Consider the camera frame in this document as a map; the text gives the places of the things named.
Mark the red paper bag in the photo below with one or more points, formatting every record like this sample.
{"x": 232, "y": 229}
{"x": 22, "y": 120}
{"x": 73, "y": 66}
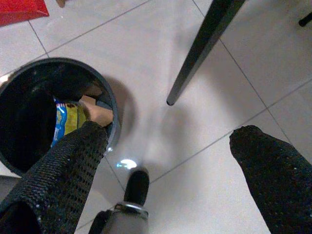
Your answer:
{"x": 19, "y": 9}

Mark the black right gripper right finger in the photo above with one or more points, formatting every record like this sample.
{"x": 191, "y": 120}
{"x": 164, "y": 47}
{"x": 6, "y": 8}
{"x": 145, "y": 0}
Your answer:
{"x": 275, "y": 175}

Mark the black furniture foot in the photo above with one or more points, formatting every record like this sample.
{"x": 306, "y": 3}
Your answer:
{"x": 306, "y": 20}

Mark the yellow and blue snack bag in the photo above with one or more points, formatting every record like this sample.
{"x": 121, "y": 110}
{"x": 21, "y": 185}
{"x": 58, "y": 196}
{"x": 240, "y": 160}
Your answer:
{"x": 68, "y": 117}

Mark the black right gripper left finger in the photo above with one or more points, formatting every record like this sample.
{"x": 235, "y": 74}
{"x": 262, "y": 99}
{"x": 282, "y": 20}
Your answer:
{"x": 61, "y": 175}

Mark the black table leg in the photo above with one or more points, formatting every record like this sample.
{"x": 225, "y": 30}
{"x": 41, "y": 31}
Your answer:
{"x": 202, "y": 41}

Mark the brown wooden leg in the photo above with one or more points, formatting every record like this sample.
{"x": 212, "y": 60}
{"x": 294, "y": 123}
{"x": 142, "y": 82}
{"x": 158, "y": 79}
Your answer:
{"x": 61, "y": 3}

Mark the round black rubbish bin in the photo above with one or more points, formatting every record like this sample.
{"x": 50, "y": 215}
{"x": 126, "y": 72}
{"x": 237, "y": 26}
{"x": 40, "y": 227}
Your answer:
{"x": 24, "y": 117}

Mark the crumpled brown paper trash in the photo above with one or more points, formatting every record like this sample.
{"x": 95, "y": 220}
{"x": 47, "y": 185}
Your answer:
{"x": 97, "y": 114}

